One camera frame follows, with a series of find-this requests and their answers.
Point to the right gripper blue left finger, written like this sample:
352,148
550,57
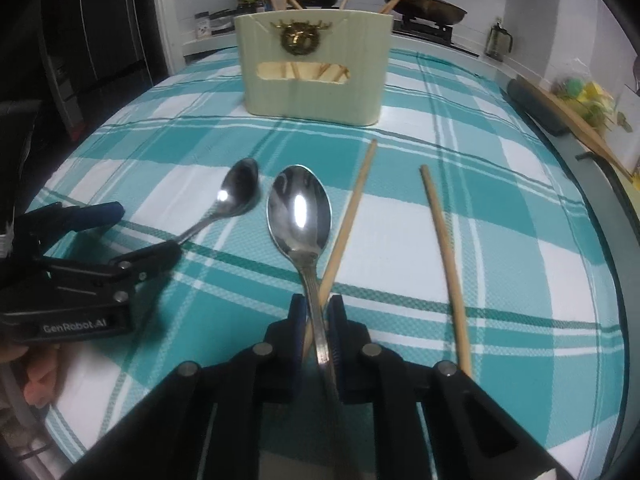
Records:
204,422

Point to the finger of the left gripper afar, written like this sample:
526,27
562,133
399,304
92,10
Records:
149,262
53,221

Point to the large steel spoon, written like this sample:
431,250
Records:
299,218

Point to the cream utensil holder box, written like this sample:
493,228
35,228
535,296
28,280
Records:
325,65

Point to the person's left hand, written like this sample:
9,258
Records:
41,365

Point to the wooden chopstick pair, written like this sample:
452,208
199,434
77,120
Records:
388,7
458,313

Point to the teal plaid tablecloth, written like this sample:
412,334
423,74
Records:
539,295

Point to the wooden chopstick crossing spoon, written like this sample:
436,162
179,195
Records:
336,257

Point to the black gas cooktop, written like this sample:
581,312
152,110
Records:
436,34

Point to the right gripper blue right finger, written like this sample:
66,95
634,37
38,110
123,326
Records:
430,422

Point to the wooden cutting board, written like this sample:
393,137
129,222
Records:
525,92

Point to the sauce bottles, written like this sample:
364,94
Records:
250,6

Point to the bag of sponges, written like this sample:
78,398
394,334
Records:
592,103

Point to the small steel spoon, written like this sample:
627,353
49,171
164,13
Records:
239,192

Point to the black refrigerator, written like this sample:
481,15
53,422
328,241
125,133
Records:
82,60

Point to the wok with glass lid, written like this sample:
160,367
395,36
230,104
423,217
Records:
439,12

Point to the glass jug with handle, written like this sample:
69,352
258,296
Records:
499,42

